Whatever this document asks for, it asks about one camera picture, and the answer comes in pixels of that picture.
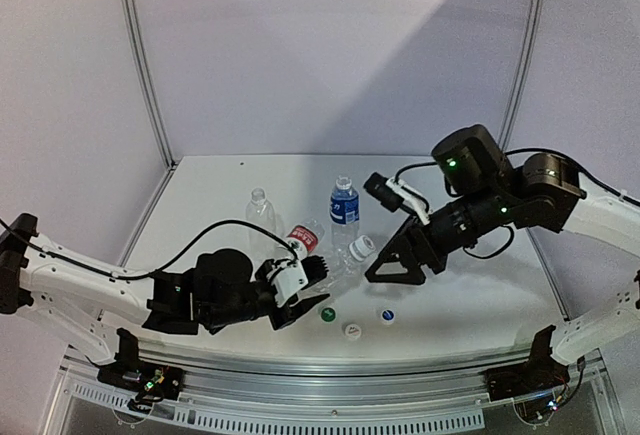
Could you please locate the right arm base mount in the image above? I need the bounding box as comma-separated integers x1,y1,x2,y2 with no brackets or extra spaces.
483,325,586,426

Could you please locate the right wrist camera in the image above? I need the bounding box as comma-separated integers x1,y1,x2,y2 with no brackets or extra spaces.
364,172,430,226

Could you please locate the aluminium frame post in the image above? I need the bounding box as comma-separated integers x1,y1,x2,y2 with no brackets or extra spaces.
498,0,544,150
121,0,178,171

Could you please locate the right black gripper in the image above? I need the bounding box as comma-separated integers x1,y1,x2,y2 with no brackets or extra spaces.
363,181,509,284

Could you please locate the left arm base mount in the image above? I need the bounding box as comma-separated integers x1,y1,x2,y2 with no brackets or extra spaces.
97,328,185,414

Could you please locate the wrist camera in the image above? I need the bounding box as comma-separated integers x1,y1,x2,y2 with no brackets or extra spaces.
364,172,430,226
255,255,328,308

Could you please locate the blue bottle cap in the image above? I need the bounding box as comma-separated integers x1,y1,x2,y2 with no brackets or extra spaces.
379,308,396,325

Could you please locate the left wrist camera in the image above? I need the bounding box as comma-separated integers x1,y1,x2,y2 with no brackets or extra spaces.
255,255,328,308

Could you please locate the clear bottle green cap ring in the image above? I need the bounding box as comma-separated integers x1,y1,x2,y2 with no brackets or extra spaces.
244,187,279,256

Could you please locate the right aluminium frame post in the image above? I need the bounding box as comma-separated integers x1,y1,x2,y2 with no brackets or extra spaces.
498,0,544,150

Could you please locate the aluminium front rail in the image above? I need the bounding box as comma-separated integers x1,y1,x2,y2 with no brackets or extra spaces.
39,339,621,435

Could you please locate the left aluminium frame post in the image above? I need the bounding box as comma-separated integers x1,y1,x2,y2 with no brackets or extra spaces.
121,0,178,171

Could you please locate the green bottle cap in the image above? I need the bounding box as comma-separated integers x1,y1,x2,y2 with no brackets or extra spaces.
319,306,337,323

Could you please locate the red label water bottle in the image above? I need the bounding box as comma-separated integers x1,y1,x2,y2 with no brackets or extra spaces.
285,218,325,259

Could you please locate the clear bottle white cap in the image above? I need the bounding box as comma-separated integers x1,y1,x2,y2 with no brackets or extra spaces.
326,243,373,290

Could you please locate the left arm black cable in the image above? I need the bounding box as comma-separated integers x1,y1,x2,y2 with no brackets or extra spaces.
0,218,301,281

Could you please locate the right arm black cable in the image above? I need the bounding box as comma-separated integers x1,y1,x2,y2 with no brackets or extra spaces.
394,148,640,260

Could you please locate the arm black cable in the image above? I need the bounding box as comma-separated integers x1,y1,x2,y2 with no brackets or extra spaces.
0,218,301,281
394,148,640,260

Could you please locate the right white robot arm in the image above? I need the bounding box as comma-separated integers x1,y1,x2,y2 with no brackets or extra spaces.
364,124,639,285

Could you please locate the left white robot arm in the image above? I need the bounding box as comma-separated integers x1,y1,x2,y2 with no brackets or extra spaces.
1,213,328,389

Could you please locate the blue label water bottle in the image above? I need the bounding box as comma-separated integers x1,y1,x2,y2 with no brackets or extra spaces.
329,175,360,249

